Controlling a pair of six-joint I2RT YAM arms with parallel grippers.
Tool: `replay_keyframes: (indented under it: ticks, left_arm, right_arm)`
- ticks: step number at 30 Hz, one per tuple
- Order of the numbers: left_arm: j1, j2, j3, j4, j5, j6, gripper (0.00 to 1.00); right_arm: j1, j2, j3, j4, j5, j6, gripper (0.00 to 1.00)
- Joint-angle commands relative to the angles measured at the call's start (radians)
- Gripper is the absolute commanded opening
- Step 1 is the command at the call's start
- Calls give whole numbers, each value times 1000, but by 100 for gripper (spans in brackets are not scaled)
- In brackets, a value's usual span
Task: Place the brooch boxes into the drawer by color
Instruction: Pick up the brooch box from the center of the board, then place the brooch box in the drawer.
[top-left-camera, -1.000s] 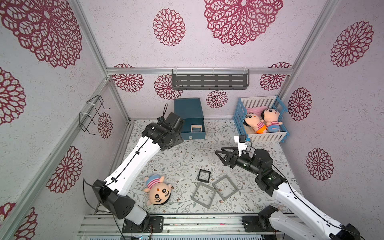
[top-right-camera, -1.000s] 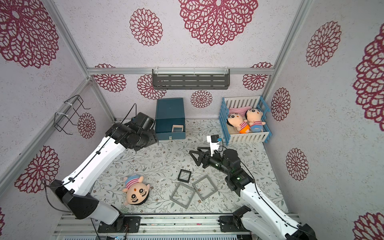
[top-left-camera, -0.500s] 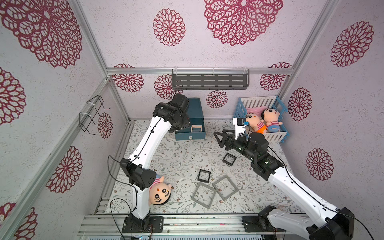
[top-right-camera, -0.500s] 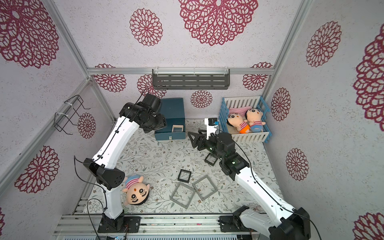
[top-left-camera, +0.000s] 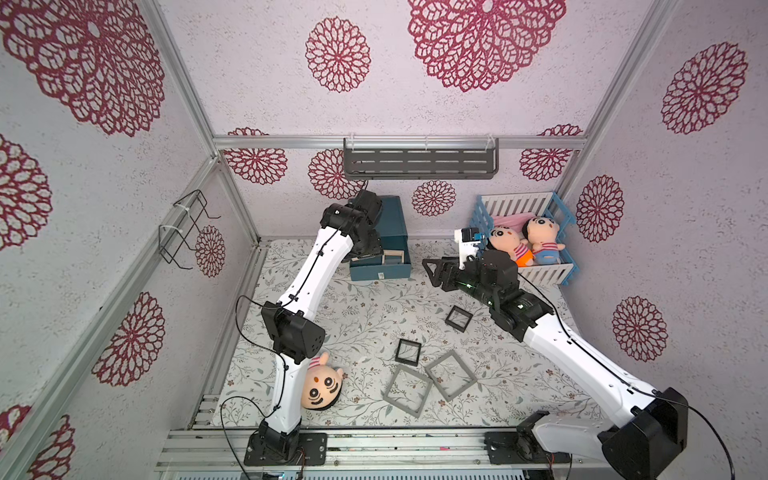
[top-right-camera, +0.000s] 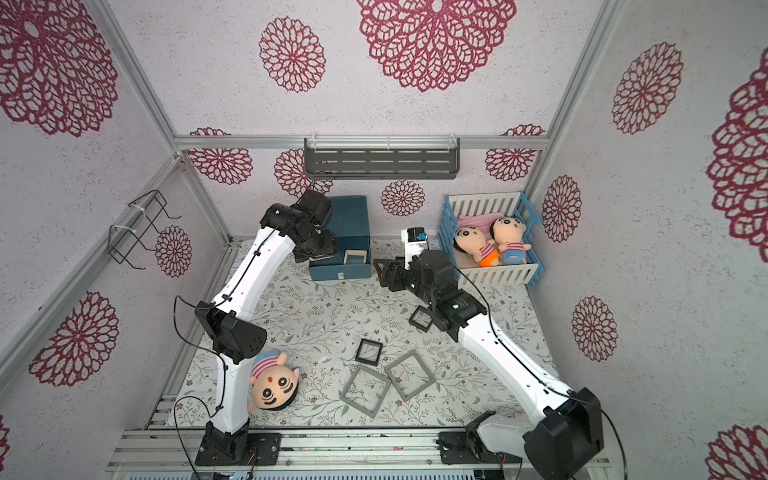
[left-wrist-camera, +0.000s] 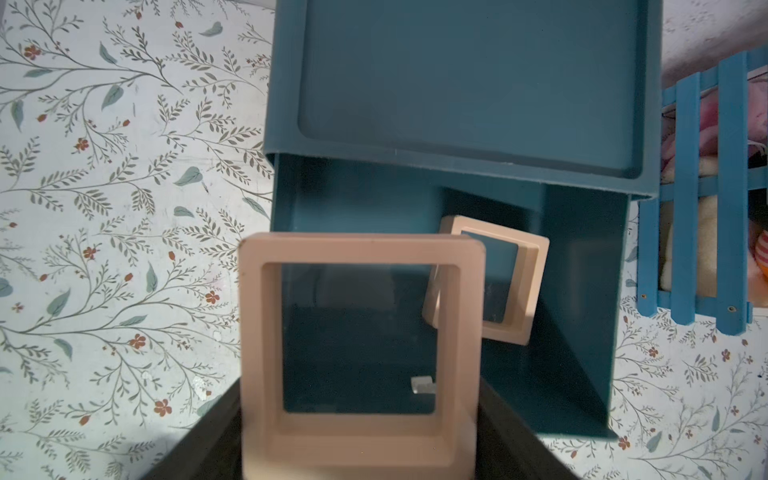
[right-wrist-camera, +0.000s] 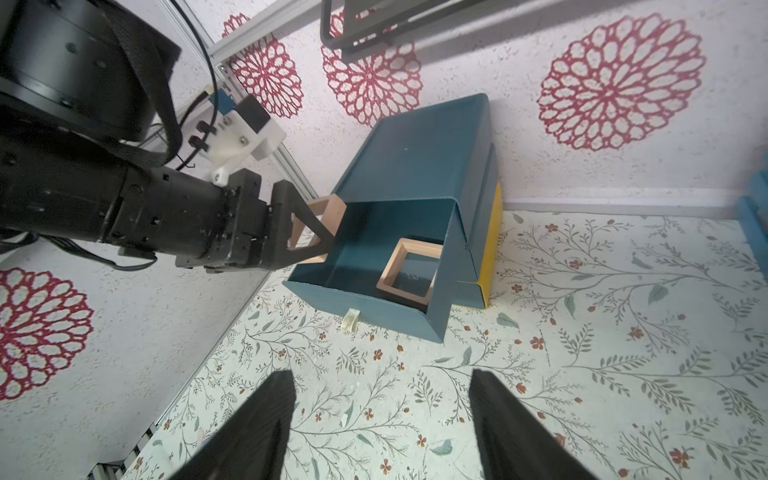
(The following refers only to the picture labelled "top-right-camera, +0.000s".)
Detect teal drawer cabinet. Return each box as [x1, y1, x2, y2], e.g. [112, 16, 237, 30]
[309, 195, 372, 282]

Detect black brooch box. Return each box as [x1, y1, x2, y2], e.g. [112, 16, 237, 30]
[408, 306, 434, 333]
[354, 338, 383, 367]

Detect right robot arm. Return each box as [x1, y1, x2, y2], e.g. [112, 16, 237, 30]
[374, 250, 605, 479]

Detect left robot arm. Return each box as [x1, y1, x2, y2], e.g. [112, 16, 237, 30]
[195, 190, 337, 434]

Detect grey brooch box right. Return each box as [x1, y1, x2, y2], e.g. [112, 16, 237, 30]
[384, 350, 436, 402]

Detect grey brooch box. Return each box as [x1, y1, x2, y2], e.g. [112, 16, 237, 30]
[339, 365, 391, 418]
[384, 350, 436, 402]

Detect grey brooch box left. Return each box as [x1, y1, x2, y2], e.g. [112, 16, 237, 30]
[339, 365, 391, 418]

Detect plush doll orange pants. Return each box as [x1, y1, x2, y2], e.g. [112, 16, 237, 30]
[453, 226, 501, 268]

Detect blue white toy crib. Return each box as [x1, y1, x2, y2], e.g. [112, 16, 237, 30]
[438, 192, 544, 286]

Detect plush doll blue pants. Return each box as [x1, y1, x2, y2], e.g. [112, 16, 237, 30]
[490, 217, 532, 265]

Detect large plush doll head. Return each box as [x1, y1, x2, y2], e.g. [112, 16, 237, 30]
[248, 349, 300, 413]

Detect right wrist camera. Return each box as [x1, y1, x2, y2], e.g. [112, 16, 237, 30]
[401, 227, 428, 269]

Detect grey wall shelf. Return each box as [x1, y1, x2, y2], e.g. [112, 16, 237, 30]
[303, 137, 461, 180]

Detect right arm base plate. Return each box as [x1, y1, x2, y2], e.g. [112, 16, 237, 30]
[436, 411, 521, 465]

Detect black wire rack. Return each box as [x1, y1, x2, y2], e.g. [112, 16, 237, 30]
[106, 189, 180, 270]

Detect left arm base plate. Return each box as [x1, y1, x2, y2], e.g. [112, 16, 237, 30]
[195, 422, 282, 467]

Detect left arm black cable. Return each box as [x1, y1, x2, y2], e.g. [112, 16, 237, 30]
[172, 293, 229, 480]

